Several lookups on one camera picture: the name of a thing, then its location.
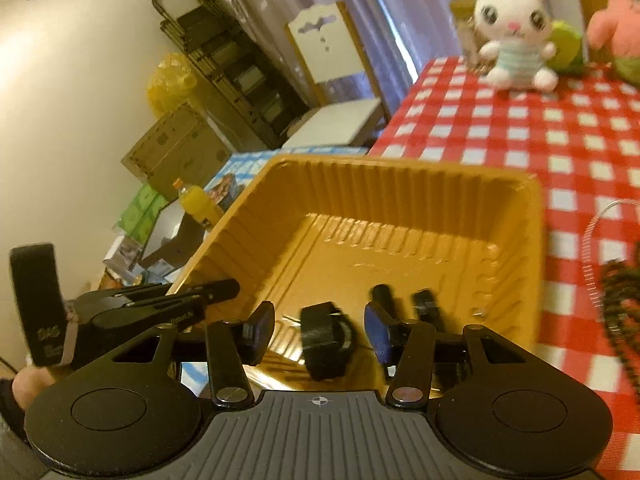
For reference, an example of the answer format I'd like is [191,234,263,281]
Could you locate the jar of nuts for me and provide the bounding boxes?
[449,0,493,76]

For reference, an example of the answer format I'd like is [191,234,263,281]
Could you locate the dark open box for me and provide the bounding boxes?
[140,210,211,272]

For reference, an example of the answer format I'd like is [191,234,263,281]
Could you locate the white bunny plush toy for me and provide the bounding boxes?
[470,0,561,92]

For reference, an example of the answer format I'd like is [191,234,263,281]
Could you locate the brown cardboard box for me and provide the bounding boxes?
[121,102,232,188]

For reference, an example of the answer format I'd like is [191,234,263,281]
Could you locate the green boxes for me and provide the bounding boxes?
[117,182,171,241]

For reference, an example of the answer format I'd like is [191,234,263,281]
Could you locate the white wooden chair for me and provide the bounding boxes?
[282,1,391,150]

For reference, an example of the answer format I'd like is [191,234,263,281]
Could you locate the dark wooden bead necklace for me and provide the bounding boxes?
[597,259,640,378]

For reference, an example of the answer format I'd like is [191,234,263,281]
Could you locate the person's left hand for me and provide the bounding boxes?
[10,366,57,408]

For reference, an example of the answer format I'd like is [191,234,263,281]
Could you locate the orange plastic tray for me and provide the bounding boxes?
[167,156,546,396]

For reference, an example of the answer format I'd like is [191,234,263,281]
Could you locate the pink starfish plush toy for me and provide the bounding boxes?
[586,0,640,86]

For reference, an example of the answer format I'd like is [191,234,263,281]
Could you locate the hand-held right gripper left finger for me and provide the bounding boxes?
[112,301,277,408]

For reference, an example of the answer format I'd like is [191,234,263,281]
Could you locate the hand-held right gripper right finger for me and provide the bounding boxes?
[364,301,531,408]

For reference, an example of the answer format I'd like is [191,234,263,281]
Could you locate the red checkered tablecloth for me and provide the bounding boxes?
[367,55,640,461]

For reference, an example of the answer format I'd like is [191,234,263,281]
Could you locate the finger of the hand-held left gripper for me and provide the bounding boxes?
[95,302,207,347]
[127,278,241,311]

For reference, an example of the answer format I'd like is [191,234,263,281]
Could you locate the orange juice bottle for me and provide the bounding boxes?
[172,178,226,233]

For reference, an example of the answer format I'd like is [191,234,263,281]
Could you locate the white printed box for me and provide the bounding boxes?
[103,237,151,283]

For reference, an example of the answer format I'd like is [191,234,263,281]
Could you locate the black plastic part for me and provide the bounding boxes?
[299,301,357,380]

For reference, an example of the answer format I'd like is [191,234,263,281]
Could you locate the green plush toy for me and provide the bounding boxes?
[545,20,586,75]

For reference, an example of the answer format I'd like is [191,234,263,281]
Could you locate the black folding rack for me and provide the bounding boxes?
[152,0,311,148]

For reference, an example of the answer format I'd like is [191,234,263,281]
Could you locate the printed picture box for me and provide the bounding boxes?
[206,171,248,212]

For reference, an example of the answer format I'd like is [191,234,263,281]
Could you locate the yellow plastic bag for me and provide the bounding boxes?
[146,51,198,116]

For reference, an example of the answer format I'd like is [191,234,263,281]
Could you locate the blue checkered cloth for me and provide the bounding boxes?
[202,146,371,211]

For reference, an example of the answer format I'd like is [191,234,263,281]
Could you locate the clear bowl with dark items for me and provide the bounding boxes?
[581,199,640,308]

